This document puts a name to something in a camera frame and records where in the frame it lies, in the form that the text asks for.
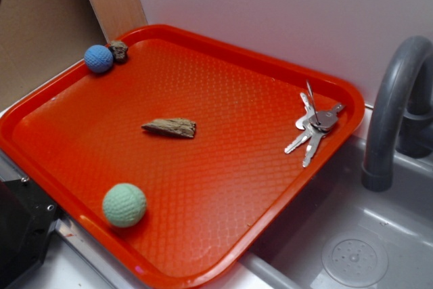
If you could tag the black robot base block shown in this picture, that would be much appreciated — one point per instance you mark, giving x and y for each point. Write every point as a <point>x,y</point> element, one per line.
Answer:
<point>28,218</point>

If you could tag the brown wood piece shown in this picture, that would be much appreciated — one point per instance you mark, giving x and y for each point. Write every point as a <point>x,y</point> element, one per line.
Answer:
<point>171,127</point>

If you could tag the red plastic tray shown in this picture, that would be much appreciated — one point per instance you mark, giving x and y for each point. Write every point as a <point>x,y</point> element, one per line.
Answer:
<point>209,197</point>

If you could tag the silver key bunch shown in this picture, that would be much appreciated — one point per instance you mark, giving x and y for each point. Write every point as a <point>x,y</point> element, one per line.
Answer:
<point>314,124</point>

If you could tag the green textured ball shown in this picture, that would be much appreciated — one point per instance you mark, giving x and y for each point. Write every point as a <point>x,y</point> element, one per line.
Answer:
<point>124,205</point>

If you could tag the small brown rock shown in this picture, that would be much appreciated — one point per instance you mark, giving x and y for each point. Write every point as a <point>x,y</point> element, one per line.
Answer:
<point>119,50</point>

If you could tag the blue textured ball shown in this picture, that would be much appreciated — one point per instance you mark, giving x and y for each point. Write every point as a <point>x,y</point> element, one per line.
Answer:
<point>98,59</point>

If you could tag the grey toy sink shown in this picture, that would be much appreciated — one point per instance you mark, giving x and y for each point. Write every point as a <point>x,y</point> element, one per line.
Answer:
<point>337,234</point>

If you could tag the grey toy faucet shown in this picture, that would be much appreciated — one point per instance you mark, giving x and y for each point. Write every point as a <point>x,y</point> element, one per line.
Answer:
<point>401,120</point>

